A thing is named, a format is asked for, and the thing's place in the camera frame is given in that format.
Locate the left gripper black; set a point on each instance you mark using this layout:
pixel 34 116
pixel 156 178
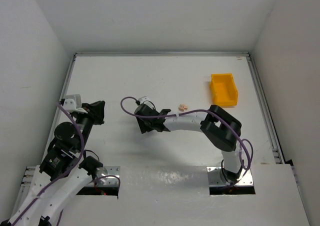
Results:
pixel 92 112

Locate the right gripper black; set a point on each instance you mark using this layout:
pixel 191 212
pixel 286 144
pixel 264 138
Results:
pixel 146 118

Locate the patterned small wood block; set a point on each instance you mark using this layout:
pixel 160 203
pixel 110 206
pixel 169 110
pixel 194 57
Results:
pixel 182 107

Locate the yellow plastic bin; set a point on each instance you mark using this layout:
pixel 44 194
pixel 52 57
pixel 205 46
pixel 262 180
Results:
pixel 223 89

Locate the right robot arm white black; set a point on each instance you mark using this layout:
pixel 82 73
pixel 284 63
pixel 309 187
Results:
pixel 217 125

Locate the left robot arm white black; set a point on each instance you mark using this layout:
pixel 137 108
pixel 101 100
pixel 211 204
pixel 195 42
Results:
pixel 65 170

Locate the white front cover board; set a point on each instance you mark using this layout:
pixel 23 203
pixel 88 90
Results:
pixel 179 196

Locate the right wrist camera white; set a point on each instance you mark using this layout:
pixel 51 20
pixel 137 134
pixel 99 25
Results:
pixel 143 99

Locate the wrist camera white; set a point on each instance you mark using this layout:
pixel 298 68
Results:
pixel 143 99
pixel 72 103

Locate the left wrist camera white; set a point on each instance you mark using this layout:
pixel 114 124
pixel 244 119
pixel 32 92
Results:
pixel 72 103

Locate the aluminium frame rail back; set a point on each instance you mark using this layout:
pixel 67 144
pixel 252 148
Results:
pixel 162 54

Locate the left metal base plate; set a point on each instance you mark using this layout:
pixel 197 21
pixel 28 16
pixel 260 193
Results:
pixel 107 177

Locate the metal base plate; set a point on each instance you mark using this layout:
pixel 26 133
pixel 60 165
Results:
pixel 107 177
pixel 216 179

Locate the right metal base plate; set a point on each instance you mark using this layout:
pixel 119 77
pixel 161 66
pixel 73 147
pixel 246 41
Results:
pixel 216 179

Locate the aluminium frame rail right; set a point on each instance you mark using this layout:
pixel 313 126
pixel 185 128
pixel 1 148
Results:
pixel 268 121

